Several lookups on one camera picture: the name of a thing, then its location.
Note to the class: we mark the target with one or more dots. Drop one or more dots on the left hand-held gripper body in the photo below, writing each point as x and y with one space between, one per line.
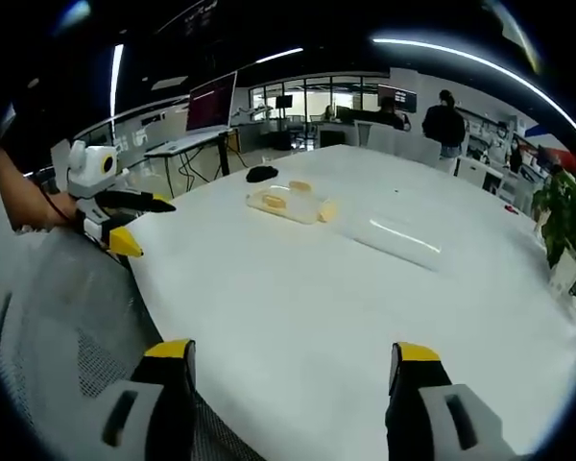
90 173

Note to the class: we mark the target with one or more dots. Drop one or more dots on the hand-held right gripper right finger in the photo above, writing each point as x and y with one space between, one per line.
441 408

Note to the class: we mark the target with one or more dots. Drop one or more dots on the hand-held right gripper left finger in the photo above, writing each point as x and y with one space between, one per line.
139 398

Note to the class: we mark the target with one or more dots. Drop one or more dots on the white side desk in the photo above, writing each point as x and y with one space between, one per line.
184 146

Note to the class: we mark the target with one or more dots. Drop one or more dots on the ceiling light strip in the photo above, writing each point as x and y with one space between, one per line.
280 55
485 60
117 79

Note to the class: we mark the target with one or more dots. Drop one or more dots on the grey mesh office chair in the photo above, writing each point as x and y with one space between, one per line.
62 336

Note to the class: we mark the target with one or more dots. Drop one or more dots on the large computer monitor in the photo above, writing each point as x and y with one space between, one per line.
211 103

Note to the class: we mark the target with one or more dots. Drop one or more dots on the small yellow block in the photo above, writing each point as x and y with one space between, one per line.
328 211
273 199

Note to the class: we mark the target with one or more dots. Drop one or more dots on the clear bag of bread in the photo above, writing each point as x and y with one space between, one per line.
288 204

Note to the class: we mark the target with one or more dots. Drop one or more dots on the black screen on stand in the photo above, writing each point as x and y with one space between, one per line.
283 102

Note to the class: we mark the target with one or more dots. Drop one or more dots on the clear plastic sheet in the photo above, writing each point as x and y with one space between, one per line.
393 237

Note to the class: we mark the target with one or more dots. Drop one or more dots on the white plant pot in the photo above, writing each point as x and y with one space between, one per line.
564 278

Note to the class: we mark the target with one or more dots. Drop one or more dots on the small red object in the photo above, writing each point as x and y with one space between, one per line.
510 208

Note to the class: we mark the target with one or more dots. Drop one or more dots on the green potted plant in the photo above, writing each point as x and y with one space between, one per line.
568 221

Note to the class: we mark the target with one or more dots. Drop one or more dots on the white chair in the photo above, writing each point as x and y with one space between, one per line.
424 151
381 137

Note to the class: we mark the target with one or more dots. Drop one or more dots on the wall screen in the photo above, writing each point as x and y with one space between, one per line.
397 97

